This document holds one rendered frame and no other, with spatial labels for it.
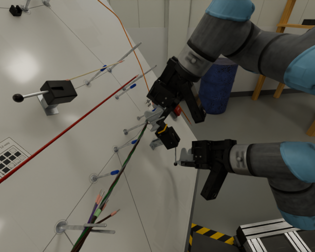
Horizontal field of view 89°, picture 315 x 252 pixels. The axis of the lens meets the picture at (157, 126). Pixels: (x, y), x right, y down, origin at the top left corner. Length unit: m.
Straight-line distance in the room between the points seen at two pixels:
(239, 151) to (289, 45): 0.22
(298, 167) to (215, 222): 1.36
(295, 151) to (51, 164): 0.45
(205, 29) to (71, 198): 0.41
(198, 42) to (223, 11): 0.06
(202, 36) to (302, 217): 0.41
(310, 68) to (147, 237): 0.47
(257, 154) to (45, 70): 0.49
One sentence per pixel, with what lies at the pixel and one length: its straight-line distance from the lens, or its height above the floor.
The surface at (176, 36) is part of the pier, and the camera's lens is 2.94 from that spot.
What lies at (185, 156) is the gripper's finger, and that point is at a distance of 0.53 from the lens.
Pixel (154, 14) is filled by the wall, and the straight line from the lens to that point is 2.95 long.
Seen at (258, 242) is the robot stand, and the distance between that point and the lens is 1.48.
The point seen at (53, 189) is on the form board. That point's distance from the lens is 0.36.
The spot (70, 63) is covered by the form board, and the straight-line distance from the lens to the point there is 0.49.
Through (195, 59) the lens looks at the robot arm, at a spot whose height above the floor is 1.40.
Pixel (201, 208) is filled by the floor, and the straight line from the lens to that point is 1.71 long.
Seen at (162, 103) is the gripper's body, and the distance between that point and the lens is 0.42.
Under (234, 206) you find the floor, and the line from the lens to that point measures 1.82.
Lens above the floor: 1.47
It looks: 35 degrees down
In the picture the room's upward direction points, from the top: straight up
